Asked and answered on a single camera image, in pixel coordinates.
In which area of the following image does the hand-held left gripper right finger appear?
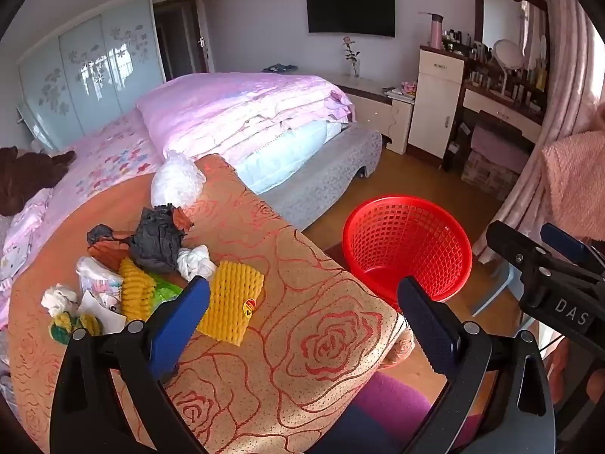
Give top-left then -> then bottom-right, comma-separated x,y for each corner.
396,275 -> 556,454

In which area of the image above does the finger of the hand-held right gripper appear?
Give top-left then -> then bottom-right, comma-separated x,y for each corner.
486,221 -> 556,272
540,223 -> 605,285

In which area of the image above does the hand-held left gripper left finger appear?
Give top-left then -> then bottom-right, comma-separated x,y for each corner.
50,275 -> 211,454

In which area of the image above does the green plastic wrapper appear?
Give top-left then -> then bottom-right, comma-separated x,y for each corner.
149,277 -> 186,315

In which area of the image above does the yellow foam fruit net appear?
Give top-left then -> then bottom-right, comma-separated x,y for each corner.
195,260 -> 265,346
117,258 -> 159,320

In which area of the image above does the red plastic mesh basket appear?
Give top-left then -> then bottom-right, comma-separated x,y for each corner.
343,195 -> 473,315

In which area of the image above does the white printed paper packet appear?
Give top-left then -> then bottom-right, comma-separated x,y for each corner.
76,255 -> 130,334

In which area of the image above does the green yellow scouring sponge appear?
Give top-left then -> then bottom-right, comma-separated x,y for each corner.
48,309 -> 102,345

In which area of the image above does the clear plastic bag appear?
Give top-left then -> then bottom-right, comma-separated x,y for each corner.
150,150 -> 207,209

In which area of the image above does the person's right hand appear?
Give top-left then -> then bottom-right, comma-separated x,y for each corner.
545,337 -> 576,406

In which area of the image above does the light blue plastic stool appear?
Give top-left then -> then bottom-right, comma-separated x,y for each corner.
473,260 -> 525,317

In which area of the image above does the rolled yellow foam fruit net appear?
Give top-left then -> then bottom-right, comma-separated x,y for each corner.
117,258 -> 159,320

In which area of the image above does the white crumpled tissue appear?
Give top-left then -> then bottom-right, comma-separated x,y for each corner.
41,284 -> 79,315
177,244 -> 218,282

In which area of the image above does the pink fuzzy cloth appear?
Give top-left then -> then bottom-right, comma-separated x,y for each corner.
541,131 -> 605,243

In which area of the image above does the purple seat cushion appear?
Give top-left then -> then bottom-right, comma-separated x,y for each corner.
350,371 -> 473,454

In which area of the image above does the dark grey crumpled paper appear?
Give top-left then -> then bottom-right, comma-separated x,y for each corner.
129,204 -> 186,275

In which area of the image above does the mauve padded vanity stool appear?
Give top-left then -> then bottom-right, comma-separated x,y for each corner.
461,111 -> 532,199

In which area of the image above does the orange crumpled paper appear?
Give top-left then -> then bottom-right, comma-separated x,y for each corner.
86,207 -> 197,272

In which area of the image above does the orange rose print blanket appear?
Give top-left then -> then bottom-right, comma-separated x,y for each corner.
7,154 -> 407,454

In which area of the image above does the dark wooden vanity dresser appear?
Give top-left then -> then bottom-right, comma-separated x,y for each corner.
461,0 -> 551,145

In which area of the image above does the cream tall cabinet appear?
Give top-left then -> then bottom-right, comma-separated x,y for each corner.
406,46 -> 468,159

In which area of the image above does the pink curtain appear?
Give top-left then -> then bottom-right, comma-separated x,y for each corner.
473,0 -> 605,266

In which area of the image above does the row of cosmetic bottles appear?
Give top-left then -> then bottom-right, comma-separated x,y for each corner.
442,28 -> 549,109

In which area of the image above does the pink floral bed sheet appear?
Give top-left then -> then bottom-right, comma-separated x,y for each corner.
0,111 -> 164,332

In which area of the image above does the white cartoon print cloth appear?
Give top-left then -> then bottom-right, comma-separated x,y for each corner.
0,245 -> 32,290

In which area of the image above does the folded pink cloth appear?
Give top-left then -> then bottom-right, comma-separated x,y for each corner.
7,188 -> 54,247

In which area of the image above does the grey upholstered bed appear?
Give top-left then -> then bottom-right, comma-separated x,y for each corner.
255,125 -> 383,235

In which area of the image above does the round white vanity mirror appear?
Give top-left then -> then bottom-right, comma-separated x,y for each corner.
492,39 -> 525,100

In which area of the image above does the cream low cabinet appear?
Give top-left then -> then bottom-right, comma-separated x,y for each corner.
326,72 -> 417,154

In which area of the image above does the light blue pillow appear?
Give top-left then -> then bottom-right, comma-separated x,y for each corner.
234,120 -> 343,194

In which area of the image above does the large brown teddy bear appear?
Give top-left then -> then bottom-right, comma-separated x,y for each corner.
0,146 -> 77,217

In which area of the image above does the folded pink quilt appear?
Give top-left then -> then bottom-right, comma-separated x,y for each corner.
136,72 -> 355,162

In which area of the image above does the pink thermos bottle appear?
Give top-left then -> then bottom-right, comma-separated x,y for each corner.
418,12 -> 447,50

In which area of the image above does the rose in glass vase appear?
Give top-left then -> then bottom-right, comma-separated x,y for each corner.
343,35 -> 362,79

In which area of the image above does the glass door wardrobe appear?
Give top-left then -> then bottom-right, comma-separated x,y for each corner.
16,0 -> 167,152

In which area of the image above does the dark wooden door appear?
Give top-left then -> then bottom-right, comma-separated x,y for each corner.
152,0 -> 214,81

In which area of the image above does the black wall television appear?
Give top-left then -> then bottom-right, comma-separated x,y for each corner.
305,0 -> 396,39

